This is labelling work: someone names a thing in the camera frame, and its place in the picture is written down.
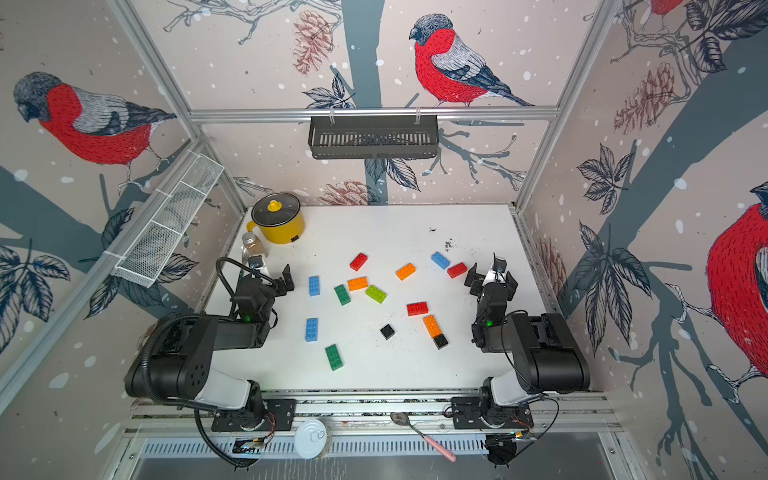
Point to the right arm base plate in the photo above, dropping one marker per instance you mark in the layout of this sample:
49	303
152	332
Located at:
474	413

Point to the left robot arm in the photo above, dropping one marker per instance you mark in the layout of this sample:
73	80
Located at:
174	366

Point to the black small lego brick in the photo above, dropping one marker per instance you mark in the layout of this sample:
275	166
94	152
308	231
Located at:
387	331

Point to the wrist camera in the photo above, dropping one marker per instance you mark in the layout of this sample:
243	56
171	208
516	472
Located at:
256	262
498	270

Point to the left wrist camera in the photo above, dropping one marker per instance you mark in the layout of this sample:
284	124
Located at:
256	262

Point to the dark green lego brick front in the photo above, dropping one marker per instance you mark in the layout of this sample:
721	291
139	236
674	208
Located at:
334	358

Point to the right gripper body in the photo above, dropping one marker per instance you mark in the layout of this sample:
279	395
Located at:
491	284

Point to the white round lid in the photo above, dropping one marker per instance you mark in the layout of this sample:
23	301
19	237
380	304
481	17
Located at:
311	439

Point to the blue lego brick lower left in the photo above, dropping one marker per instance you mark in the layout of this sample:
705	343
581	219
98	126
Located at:
312	330

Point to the light blue lego brick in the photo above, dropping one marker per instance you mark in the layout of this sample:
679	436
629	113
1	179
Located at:
440	260

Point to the orange lego brick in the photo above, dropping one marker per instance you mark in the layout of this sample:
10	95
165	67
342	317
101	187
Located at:
404	272
360	283
432	326

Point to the small glass jar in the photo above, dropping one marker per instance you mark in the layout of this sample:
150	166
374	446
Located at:
252	246

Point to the red lego brick back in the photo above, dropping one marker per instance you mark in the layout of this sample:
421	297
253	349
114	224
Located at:
357	263

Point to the blue lego brick upper left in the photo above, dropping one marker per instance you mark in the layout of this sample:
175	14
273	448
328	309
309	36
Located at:
314	286

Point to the pink handled spoon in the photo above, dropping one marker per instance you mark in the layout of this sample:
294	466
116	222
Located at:
403	419

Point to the orange lego brick front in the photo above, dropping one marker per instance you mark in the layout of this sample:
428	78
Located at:
432	326

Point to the black lego brick attached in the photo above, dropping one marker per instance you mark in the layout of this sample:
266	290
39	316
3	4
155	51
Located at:
440	341

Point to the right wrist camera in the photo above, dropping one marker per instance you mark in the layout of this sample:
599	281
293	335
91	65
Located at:
498	270

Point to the dark green lego brick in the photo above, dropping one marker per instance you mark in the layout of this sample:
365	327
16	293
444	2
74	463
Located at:
342	295
334	358

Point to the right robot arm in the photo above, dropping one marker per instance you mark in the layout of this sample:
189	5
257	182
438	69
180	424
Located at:
541	351

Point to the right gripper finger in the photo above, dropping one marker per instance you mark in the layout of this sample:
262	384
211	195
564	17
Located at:
474	281
510	284

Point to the white wire wall basket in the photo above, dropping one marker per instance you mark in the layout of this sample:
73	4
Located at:
172	209

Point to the yellow pot with lid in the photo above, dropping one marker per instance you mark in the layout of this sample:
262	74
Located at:
278	217

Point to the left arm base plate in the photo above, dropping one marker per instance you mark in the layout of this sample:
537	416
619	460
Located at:
268	415

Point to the lime green lego brick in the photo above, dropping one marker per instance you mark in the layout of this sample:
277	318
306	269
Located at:
376	294

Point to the black wire shelf basket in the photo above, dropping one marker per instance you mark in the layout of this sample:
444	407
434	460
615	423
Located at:
373	137

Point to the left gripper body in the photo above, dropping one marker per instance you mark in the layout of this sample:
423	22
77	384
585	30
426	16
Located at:
271	285

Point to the red lego brick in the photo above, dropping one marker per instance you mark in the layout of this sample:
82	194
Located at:
357	263
457	270
417	309

